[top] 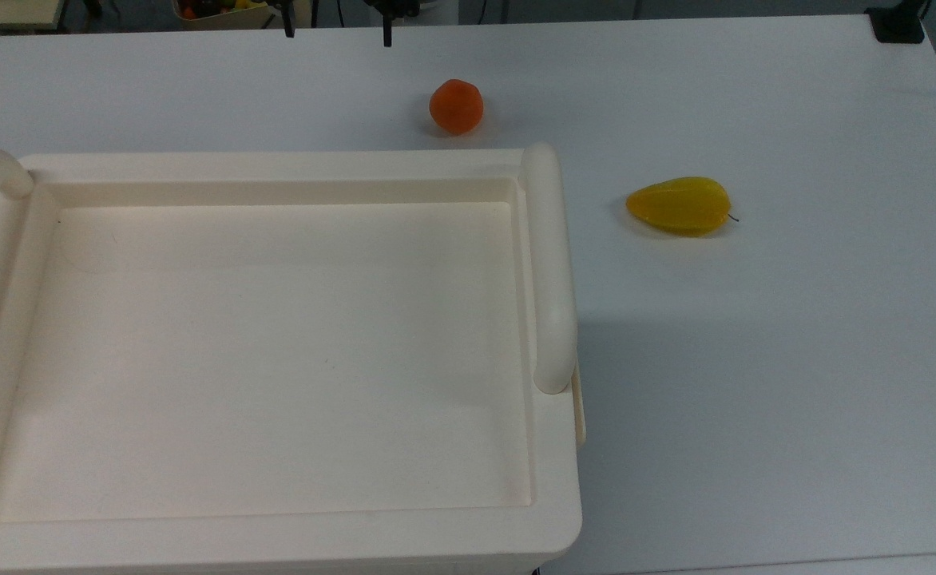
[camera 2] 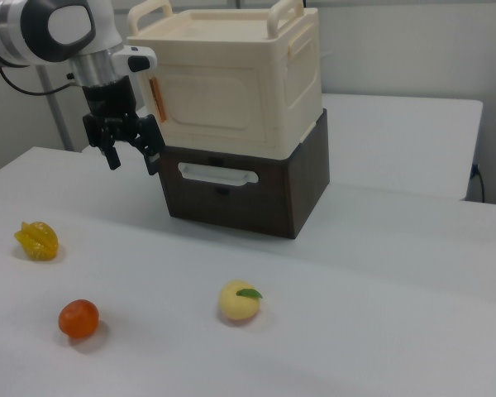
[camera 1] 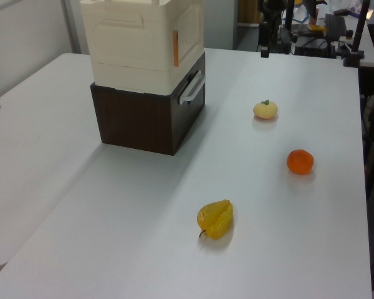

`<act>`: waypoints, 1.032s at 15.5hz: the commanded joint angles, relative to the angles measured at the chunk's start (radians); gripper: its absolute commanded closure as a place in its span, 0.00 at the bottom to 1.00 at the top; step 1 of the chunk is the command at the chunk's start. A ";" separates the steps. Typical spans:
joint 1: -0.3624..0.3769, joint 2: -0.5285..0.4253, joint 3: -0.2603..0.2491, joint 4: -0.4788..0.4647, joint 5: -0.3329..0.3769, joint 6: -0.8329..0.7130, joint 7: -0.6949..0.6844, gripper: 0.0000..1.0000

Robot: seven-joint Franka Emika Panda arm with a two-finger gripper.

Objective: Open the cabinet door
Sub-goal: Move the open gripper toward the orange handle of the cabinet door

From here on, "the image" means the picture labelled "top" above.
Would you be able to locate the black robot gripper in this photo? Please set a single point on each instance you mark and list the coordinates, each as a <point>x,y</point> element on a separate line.
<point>392,6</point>

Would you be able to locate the cream plastic cabinet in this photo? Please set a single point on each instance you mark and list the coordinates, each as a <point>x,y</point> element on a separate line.
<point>276,351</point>

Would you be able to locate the box of toy fruit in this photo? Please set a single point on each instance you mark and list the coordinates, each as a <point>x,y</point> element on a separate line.
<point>216,11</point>

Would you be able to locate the orange toy tangerine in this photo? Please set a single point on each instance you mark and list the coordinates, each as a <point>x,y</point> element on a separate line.
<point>456,106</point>

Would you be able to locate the beige side table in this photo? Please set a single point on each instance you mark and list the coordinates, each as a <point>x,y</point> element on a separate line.
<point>5,12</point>

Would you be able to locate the yellow toy starfruit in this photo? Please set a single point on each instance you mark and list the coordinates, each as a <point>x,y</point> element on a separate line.
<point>680,206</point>

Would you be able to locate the black table clamp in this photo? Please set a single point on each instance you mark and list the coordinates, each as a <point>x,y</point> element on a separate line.
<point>898,24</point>

